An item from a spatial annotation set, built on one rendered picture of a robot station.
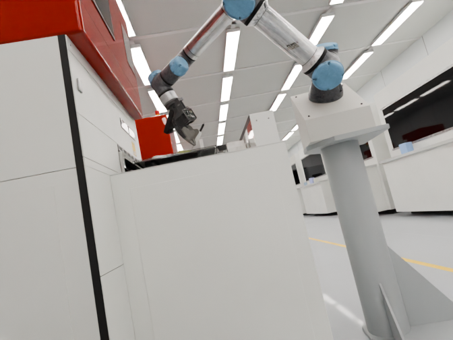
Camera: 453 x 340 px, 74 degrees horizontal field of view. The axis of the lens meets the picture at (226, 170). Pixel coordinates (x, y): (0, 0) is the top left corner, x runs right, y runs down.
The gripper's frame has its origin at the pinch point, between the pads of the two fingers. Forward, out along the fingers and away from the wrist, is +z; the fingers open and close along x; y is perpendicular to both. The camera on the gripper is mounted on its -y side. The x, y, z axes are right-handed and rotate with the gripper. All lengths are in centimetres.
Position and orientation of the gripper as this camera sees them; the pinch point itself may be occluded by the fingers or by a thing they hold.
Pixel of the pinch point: (192, 144)
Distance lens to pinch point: 135.1
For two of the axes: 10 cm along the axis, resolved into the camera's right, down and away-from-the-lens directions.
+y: 7.2, -4.6, -5.2
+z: 5.3, 8.5, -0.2
